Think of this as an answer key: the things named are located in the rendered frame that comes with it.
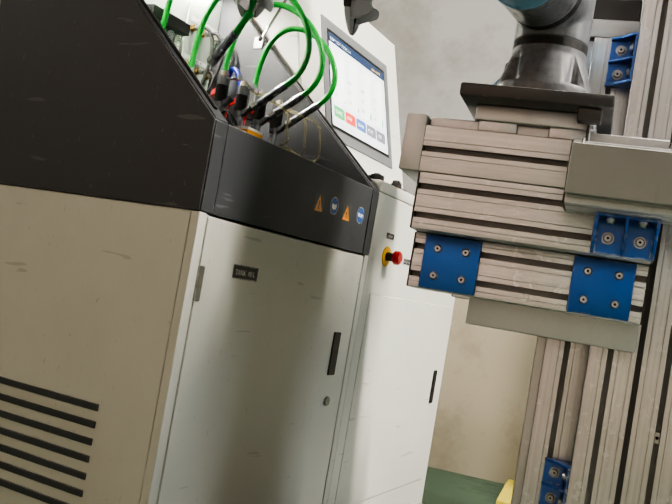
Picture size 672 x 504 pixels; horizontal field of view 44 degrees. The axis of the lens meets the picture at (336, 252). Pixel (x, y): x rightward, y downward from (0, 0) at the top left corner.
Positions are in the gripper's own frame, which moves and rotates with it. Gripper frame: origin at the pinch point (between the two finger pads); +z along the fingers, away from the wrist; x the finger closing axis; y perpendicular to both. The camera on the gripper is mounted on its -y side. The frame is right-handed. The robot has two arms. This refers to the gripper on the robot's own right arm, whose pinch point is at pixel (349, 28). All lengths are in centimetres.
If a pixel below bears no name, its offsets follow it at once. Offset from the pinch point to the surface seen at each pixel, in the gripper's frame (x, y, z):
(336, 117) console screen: 55, -29, 6
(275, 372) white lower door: -1, -3, 72
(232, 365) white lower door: -17, -3, 71
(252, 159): -22.2, -3.0, 32.6
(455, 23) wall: 198, -55, -73
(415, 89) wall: 196, -68, -42
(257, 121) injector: 14.8, -28.3, 17.5
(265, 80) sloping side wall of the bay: 30.9, -38.9, 3.1
